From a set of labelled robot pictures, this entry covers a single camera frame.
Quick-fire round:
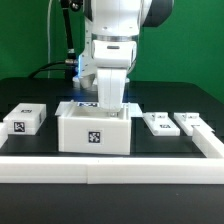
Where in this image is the white right fence rail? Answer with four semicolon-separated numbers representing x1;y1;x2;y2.
192;126;224;159

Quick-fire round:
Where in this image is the white marker base plate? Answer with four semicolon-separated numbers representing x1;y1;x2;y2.
55;101;142;117

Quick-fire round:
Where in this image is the white cabinet door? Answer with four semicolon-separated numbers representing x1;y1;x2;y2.
174;112;213;136
143;112;180;136

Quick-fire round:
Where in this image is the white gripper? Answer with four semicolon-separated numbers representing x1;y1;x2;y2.
92;40;137;112

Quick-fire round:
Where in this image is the white cabinet top block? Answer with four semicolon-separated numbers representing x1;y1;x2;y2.
3;103;46;135

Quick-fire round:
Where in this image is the white fence rail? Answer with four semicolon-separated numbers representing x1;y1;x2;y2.
0;156;224;184
192;126;224;159
0;122;8;148

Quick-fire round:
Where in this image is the white front fence rail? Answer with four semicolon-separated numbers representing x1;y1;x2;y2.
0;156;224;184

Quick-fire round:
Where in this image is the white left fence rail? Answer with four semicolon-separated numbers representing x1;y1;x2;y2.
0;122;8;148

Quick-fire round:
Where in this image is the black cable hose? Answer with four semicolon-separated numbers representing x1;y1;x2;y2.
27;0;80;80

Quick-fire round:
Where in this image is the white cabinet body box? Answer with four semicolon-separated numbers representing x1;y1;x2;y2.
55;101;131;155

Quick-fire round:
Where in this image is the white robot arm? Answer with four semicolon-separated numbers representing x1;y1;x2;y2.
78;0;174;113

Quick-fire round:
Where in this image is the white thin cable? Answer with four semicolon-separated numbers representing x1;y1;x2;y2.
47;0;54;79

